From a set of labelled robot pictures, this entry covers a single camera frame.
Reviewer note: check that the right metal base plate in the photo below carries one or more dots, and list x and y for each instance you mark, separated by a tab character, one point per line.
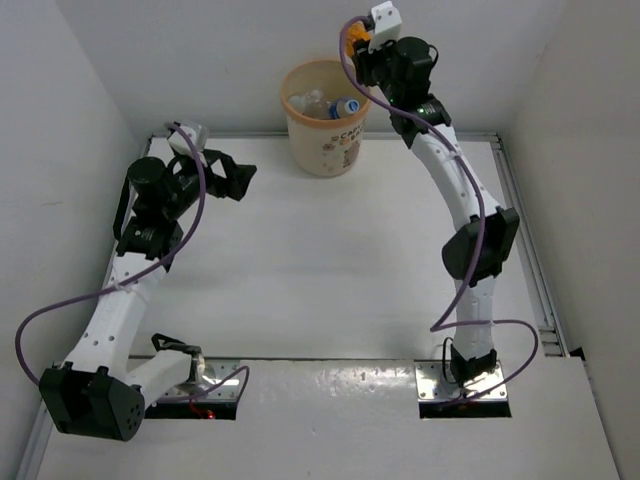
435	386

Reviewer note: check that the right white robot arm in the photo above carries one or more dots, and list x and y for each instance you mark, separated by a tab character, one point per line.
484	230

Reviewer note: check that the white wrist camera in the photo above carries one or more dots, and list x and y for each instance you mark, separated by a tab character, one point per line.
187	136
385	26

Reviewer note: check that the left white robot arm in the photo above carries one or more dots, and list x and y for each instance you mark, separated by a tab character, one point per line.
92	392

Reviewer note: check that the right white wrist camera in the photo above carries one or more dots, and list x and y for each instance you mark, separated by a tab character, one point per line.
385	26

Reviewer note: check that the metal base plate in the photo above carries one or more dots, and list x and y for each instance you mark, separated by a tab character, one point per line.
435	386
219	381

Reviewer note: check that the clear jar white lid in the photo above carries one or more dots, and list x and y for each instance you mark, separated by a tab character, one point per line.
298	103

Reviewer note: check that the blue label bottle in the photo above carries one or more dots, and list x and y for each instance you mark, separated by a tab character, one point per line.
316	105
342	108

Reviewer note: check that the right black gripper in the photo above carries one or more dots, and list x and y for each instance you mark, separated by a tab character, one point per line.
363	59

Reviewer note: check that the orange juice bottle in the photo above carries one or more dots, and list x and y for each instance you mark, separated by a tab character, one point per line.
355	33

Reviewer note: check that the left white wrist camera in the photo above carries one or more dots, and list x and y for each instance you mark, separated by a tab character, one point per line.
187	136

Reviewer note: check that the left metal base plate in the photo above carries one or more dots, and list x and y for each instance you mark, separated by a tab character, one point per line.
219	381

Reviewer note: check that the beige plastic waste bin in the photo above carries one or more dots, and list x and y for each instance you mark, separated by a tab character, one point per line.
325	148

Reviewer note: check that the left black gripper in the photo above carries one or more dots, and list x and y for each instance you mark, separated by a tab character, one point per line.
236	174

